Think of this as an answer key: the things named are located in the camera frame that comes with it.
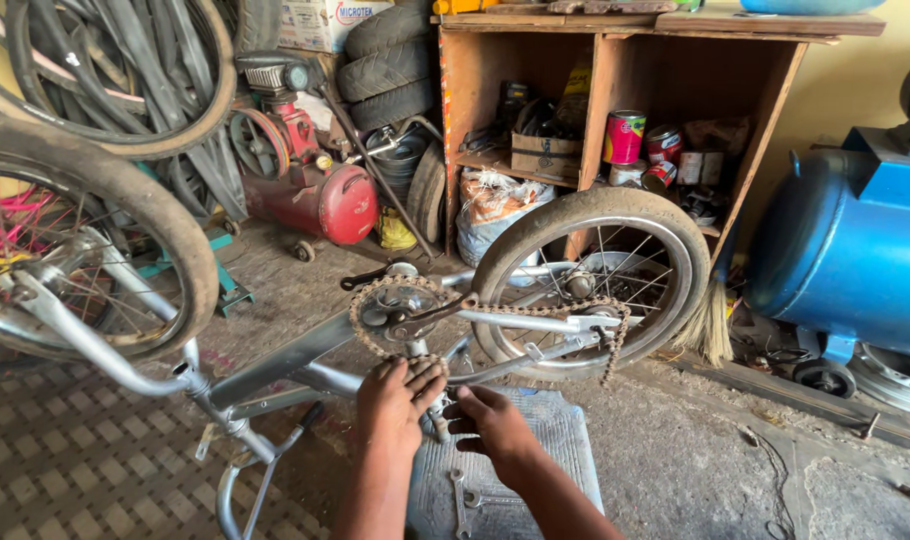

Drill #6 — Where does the person's left hand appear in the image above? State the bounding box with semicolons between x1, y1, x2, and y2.
355;357;450;453

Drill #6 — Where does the person's right hand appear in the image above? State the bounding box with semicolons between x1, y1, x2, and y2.
442;384;544;486

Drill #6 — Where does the rusty bicycle chain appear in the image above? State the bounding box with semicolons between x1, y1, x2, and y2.
347;273;633;388

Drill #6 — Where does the short silver wrench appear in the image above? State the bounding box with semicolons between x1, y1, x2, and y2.
464;489;528;512

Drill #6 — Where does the long silver wrench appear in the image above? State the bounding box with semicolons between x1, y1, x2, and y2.
449;468;473;540

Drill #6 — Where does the grey ribbed rubber mat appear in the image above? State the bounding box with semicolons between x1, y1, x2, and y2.
405;386;607;540

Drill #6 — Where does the yellow plastic bag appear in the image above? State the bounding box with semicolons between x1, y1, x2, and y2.
377;207;419;252

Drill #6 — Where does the white woven sack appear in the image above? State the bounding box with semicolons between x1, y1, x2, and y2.
455;168;558;269

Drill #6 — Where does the upright worn black tyre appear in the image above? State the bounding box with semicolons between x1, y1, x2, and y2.
405;141;448;246

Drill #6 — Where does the red air compressor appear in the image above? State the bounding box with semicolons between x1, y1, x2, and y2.
228;50;382;264

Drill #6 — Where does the teal metal stand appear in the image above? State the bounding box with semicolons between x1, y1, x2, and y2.
135;161;258;321

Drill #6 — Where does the long dark metal rod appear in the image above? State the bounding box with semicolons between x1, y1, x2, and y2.
319;82;439;261

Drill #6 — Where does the straw broom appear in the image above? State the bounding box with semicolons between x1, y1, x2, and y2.
671;225;743;369

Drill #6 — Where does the bicycle wheel with hub sprocket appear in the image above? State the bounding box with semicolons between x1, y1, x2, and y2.
470;186;713;383

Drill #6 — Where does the dusty bicycle wheel without sprocket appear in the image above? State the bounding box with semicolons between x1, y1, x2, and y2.
0;114;221;384

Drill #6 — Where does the stack of black tyres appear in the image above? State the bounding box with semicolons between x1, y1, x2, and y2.
336;3;436;134

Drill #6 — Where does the brown checkered floor mat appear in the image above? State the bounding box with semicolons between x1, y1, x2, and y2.
0;363;338;540

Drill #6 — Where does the white cardboard box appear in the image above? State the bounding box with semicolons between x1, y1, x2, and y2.
278;0;396;54

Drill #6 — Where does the wooden cabinet with cans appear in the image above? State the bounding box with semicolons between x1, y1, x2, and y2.
431;0;889;265

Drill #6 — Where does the blue air compressor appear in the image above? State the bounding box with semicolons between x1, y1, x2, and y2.
743;48;910;400

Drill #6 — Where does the heap of hanging tyres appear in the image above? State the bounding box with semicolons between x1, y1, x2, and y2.
0;0;252;223

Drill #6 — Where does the silver wheel rim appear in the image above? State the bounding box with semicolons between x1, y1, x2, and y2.
847;343;910;419

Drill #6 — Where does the pink spoked bicycle wheel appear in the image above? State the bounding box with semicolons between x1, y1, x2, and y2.
0;178;90;363

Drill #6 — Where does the chainring with black crank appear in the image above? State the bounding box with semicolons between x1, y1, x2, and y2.
340;258;479;363

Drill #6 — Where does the silver bicycle frame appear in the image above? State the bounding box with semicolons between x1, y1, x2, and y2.
0;225;630;468

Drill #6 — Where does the silver bicycle handlebar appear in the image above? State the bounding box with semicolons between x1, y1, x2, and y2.
213;400;327;540

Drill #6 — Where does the black floor cable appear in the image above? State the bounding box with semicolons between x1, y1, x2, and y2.
738;426;797;540

